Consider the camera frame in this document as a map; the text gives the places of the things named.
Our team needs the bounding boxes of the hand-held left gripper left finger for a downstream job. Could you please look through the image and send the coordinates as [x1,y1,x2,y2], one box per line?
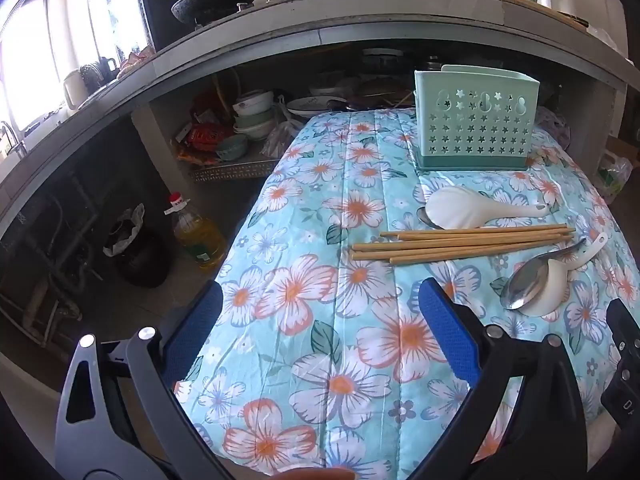
[54,280,236,480]

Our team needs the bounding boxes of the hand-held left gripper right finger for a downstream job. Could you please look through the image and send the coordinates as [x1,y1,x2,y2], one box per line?
[418,277,587,480]

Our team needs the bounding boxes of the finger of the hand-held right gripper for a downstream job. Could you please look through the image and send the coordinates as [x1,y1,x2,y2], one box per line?
[606,299,640,361]

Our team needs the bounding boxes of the white ceramic spoon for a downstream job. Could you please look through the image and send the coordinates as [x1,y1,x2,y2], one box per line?
[517,232,610,317]

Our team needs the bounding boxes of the large metal spoon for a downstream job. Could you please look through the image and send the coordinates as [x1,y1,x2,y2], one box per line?
[500,237,587,310]

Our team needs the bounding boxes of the bundle of wooden chopsticks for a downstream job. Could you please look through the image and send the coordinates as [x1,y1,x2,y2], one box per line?
[351,225,577,266]

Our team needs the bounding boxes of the white rice paddle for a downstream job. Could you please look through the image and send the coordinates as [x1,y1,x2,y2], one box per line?
[424,186,550,231]

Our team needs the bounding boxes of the green plastic utensil holder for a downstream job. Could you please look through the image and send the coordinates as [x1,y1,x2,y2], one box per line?
[414,65,540,171]

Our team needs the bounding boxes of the person's left hand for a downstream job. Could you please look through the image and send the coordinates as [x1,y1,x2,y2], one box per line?
[260,467,357,480]

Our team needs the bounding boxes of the black trash bin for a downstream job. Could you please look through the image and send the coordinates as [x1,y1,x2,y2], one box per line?
[102,203,171,288]

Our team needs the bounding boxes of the cooking oil bottle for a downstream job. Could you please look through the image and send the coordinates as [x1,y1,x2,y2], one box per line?
[165,191,228,268]

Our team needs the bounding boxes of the printed plastic bag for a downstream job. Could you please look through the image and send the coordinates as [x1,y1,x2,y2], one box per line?
[595,152,633,206]

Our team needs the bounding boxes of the sink drain pipe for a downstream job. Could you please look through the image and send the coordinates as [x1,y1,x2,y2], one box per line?
[0,240,83,346]

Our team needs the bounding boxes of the floral blanket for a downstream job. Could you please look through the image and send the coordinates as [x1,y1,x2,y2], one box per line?
[172,107,640,480]

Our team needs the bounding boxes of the cardboard box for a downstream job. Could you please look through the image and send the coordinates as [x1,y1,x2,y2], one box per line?
[607,135,640,166]

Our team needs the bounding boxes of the green bowl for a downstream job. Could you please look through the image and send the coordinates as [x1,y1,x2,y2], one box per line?
[216,132,249,161]

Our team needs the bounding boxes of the red snack packets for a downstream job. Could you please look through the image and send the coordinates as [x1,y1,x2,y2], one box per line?
[172,105,236,163]

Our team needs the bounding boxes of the purple plastic bag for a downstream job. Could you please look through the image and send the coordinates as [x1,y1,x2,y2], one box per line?
[535,107,572,151]

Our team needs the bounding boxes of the crumpled clear plastic bag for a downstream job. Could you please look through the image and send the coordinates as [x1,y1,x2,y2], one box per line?
[260,95,303,158]

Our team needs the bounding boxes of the stack of white bowls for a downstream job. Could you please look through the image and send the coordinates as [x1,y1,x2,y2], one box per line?
[231,89,277,140]

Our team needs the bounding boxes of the brown pan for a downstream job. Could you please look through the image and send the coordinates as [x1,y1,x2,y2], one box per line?
[345,77,416,111]

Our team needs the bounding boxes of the white plate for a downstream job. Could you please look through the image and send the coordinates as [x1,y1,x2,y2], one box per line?
[286,94,347,119]

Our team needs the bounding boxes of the white mug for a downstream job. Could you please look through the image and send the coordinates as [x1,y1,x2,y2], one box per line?
[62,69,91,111]

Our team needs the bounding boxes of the metal faucet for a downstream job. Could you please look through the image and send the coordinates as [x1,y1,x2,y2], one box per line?
[0,120,28,158]

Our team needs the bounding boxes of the dark mug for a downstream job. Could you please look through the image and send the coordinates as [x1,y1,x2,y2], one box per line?
[80,57,120,93]

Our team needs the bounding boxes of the colourful snack packets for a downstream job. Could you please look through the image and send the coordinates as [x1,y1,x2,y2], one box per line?
[119,47,153,73]

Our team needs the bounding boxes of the steel pots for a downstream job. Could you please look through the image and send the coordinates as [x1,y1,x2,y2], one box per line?
[360,47,406,73]

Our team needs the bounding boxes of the black panel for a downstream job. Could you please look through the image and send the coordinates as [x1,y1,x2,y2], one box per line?
[136,0,173,51]

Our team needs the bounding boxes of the concrete kitchen counter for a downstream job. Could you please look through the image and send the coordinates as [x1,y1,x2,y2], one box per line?
[0,0,640,241]

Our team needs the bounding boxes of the window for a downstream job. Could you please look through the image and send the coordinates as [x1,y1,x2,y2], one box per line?
[0,0,151,131]

